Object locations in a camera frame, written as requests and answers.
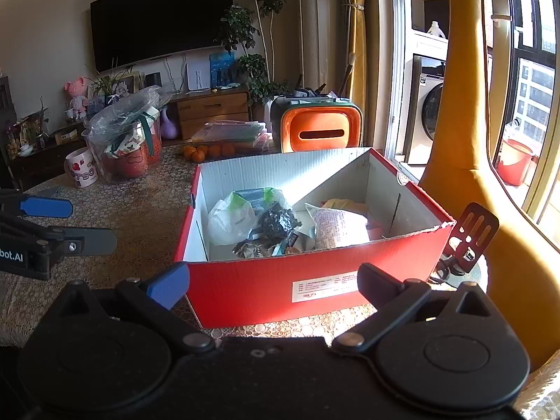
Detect crumpled clear plastic bag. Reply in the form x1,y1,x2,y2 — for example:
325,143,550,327
83,86,169,149

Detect patterned cloth desktop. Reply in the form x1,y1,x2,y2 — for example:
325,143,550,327
0,140,560,420

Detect black bag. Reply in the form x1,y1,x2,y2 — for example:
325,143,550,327
254,201,302,239

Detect clear plastic storage boxes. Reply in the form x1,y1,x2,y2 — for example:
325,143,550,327
192,120,268,154

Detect photo frame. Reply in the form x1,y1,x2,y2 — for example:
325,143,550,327
116,71,141,95

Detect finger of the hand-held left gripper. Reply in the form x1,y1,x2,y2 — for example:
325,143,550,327
0,190,74,219
44,227,118,258

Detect yellow curtain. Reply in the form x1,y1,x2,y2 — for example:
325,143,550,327
339,0,368,110

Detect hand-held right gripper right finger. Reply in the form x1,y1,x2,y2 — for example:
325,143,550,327
331,263,504,354

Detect red round ball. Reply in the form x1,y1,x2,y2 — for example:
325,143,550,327
116,149,147,179

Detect orange green desk organiser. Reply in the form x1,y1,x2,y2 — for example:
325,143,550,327
270,96,364,154

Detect pink doll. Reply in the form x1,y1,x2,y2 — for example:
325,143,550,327
65,77,90,120

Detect blue topped packet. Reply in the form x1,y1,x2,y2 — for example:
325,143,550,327
234,187,281,211

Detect white standing air conditioner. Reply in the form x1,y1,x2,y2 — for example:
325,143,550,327
300,0,342,92

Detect yellow soft toy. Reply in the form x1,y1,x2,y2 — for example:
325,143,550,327
321,198,370,216

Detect red cardboard box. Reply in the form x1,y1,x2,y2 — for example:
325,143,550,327
174,146,456,329

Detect dark low cabinet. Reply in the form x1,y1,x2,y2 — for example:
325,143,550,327
9,120,88,191

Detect red mesh pouch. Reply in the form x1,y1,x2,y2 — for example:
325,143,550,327
146,133,162,167

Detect large window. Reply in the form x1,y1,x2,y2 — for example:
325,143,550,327
479,0,560,228

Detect small potted plant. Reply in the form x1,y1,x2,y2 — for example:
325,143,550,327
17,109,51,149

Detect wooden drawer cabinet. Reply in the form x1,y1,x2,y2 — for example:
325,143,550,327
175,87,251,141

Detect white green plastic bag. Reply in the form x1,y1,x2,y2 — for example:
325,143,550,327
207,190,263,246

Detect grass plant in vase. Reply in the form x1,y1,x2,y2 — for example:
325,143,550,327
85,59,132,101

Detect purple watering can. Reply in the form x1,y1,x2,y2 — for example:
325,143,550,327
160,107,179,140

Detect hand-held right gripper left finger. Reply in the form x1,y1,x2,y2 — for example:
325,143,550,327
55,262,217,355

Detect white printed plastic packet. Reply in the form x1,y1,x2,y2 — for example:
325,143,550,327
304,202,370,252

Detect wooden handled brush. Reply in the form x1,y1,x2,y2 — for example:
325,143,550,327
339,52,353,97

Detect red bucket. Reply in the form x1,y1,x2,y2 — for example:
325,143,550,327
496,139,534,186

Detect white washing machine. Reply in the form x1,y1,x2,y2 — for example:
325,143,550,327
405,55,447,165

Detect printed gift bag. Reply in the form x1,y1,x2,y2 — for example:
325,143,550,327
107,133,145,158

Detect black wall television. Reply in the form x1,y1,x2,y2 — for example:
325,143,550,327
90,0,234,74

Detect white mug red print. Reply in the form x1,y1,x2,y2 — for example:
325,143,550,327
64,147,99,189

